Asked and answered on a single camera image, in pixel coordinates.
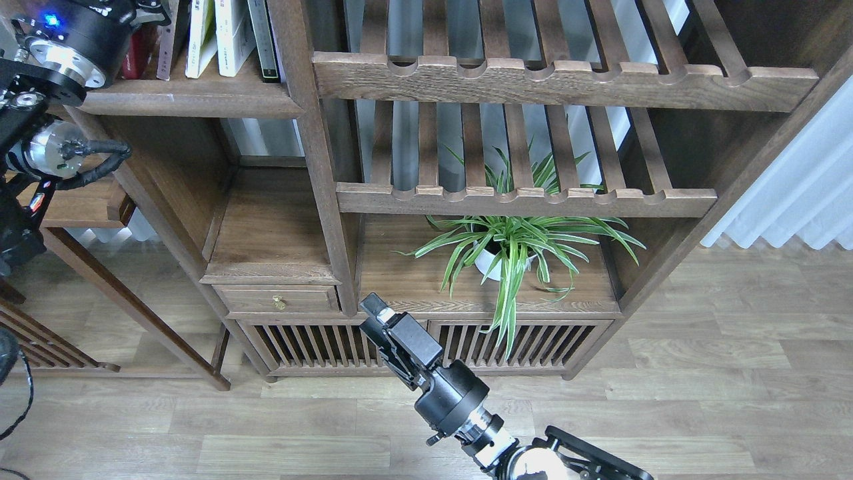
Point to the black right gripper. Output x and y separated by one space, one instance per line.
452 397

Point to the white plant pot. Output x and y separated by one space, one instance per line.
504 261

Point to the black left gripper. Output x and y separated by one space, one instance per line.
86 41

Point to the dark maroon book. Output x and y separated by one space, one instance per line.
172 38

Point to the red book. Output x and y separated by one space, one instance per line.
140 51

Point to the white curtain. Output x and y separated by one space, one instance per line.
806 193

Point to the dark wooden bookshelf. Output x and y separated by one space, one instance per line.
286 203

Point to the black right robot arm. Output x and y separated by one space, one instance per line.
557 456

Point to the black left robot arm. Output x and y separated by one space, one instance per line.
46 154

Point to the green spider plant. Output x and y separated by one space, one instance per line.
548 237

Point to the dark green upright book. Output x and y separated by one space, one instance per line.
259 15

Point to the yellow green book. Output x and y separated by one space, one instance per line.
202 43

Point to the white upright book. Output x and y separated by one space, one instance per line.
235 37

